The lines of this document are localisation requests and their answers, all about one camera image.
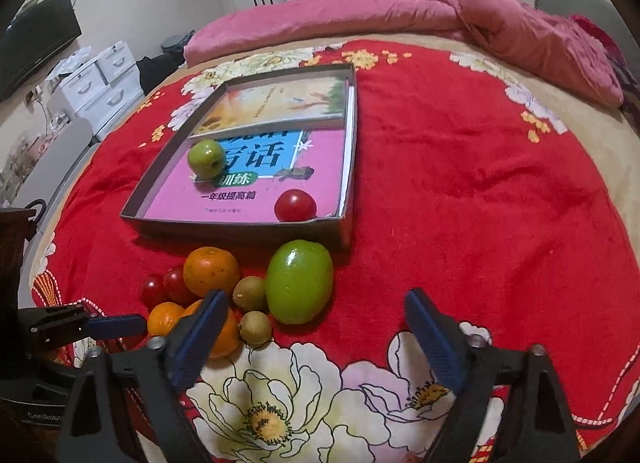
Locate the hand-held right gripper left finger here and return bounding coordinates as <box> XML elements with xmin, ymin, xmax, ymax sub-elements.
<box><xmin>55</xmin><ymin>289</ymin><xmax>231</xmax><ymax>463</ymax></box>

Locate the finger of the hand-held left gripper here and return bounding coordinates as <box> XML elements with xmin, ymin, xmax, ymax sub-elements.
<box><xmin>17</xmin><ymin>304</ymin><xmax>148</xmax><ymax>346</ymax></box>

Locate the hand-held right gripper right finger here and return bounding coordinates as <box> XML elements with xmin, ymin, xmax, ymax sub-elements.
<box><xmin>404</xmin><ymin>287</ymin><xmax>583</xmax><ymax>463</ymax></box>

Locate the medium orange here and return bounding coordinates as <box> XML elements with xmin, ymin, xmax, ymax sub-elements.
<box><xmin>181</xmin><ymin>299</ymin><xmax>241</xmax><ymax>359</ymax></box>

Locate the small orange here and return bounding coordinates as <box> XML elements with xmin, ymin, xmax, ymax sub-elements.
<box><xmin>147</xmin><ymin>301</ymin><xmax>186</xmax><ymax>337</ymax></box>

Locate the brown longan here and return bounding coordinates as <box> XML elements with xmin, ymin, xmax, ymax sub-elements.
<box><xmin>238</xmin><ymin>310</ymin><xmax>273</xmax><ymax>346</ymax></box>
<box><xmin>232</xmin><ymin>275</ymin><xmax>268</xmax><ymax>313</ymax></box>

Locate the red tomato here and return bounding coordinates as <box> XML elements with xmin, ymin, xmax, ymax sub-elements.
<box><xmin>162</xmin><ymin>265</ymin><xmax>198</xmax><ymax>308</ymax></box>
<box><xmin>274</xmin><ymin>188</ymin><xmax>318</xmax><ymax>223</ymax></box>

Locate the large orange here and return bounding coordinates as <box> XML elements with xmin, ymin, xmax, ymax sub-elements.
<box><xmin>183</xmin><ymin>246</ymin><xmax>242</xmax><ymax>298</ymax></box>

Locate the grey cardboard box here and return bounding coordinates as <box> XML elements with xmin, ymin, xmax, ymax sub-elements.
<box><xmin>119</xmin><ymin>63</ymin><xmax>358</xmax><ymax>251</ymax></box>

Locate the large green apple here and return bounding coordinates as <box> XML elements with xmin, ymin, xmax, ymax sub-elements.
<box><xmin>265</xmin><ymin>239</ymin><xmax>334</xmax><ymax>325</ymax></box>

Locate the small cherry tomato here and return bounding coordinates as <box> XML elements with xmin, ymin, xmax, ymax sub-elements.
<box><xmin>138</xmin><ymin>274</ymin><xmax>168</xmax><ymax>309</ymax></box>

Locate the grey side table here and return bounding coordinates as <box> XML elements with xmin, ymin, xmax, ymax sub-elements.
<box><xmin>15</xmin><ymin>118</ymin><xmax>93</xmax><ymax>209</ymax></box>

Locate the red floral blanket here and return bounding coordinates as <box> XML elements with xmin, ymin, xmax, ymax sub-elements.
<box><xmin>30</xmin><ymin>38</ymin><xmax>640</xmax><ymax>463</ymax></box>

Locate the small green apple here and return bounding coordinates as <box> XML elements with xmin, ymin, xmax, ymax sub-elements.
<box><xmin>187</xmin><ymin>139</ymin><xmax>227</xmax><ymax>179</ymax></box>

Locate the white drawer cabinet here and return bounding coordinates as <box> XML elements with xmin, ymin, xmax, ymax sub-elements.
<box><xmin>47</xmin><ymin>43</ymin><xmax>143</xmax><ymax>141</ymax></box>

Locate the pink book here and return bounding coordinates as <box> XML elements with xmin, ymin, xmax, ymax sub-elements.
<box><xmin>144</xmin><ymin>128</ymin><xmax>346</xmax><ymax>221</ymax></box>

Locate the black television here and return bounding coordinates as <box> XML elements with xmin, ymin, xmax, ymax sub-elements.
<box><xmin>0</xmin><ymin>0</ymin><xmax>83</xmax><ymax>101</ymax></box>

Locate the black bag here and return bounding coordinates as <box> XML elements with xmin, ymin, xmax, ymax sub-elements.
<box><xmin>136</xmin><ymin>56</ymin><xmax>186</xmax><ymax>94</ymax></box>

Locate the yellow book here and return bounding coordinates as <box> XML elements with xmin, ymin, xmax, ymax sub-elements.
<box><xmin>192</xmin><ymin>77</ymin><xmax>351</xmax><ymax>138</ymax></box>

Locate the pink quilt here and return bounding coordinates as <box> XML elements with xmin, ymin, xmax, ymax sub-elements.
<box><xmin>182</xmin><ymin>0</ymin><xmax>626</xmax><ymax>106</ymax></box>

